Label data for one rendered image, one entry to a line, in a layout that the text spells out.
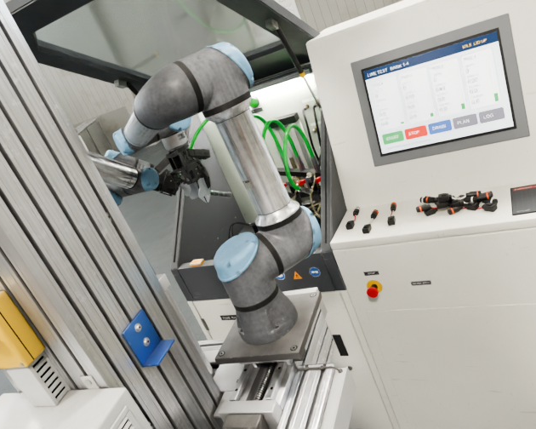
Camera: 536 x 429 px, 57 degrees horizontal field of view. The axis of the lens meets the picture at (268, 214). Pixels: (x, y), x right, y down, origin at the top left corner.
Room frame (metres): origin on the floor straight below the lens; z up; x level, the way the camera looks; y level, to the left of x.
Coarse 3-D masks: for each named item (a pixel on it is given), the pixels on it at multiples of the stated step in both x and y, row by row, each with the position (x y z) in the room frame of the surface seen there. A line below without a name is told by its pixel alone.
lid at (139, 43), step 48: (48, 0) 1.43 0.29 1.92; (96, 0) 1.48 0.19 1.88; (144, 0) 1.49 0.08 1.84; (192, 0) 1.51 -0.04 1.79; (240, 0) 1.49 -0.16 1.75; (48, 48) 1.72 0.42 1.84; (96, 48) 1.74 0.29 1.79; (144, 48) 1.77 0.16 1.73; (192, 48) 1.80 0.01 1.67; (240, 48) 1.83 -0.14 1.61
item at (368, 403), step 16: (208, 304) 1.75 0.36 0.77; (224, 304) 1.71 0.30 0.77; (336, 304) 1.46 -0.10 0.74; (208, 320) 1.78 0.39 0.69; (224, 320) 1.74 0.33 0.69; (336, 320) 1.47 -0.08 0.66; (224, 336) 1.76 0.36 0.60; (336, 336) 1.48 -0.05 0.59; (352, 336) 1.45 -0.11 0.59; (336, 352) 1.50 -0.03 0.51; (352, 352) 1.46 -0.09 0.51; (352, 368) 1.48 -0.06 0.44; (368, 368) 1.44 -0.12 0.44; (368, 384) 1.46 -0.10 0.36; (368, 400) 1.47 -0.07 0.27; (352, 416) 1.52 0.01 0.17; (368, 416) 1.49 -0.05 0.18; (384, 416) 1.45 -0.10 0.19
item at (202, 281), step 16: (320, 256) 1.45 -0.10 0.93; (192, 272) 1.75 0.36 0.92; (208, 272) 1.71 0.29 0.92; (288, 272) 1.53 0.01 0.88; (304, 272) 1.50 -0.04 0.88; (192, 288) 1.77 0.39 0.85; (208, 288) 1.73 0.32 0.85; (224, 288) 1.69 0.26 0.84; (288, 288) 1.54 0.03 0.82; (304, 288) 1.51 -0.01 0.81; (320, 288) 1.48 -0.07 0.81
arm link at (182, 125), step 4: (184, 120) 1.43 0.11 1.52; (188, 120) 1.44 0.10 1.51; (172, 124) 1.42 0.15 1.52; (176, 124) 1.42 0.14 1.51; (180, 124) 1.43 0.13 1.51; (184, 124) 1.43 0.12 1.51; (188, 124) 1.44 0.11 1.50; (168, 128) 1.44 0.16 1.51; (172, 128) 1.43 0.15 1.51; (176, 128) 1.42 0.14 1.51; (180, 128) 1.43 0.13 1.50; (184, 128) 1.43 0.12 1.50; (160, 132) 1.42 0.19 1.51; (164, 132) 1.43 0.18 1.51; (168, 132) 1.44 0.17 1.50; (172, 132) 1.45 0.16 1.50; (160, 136) 1.43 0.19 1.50; (164, 136) 1.44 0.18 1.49
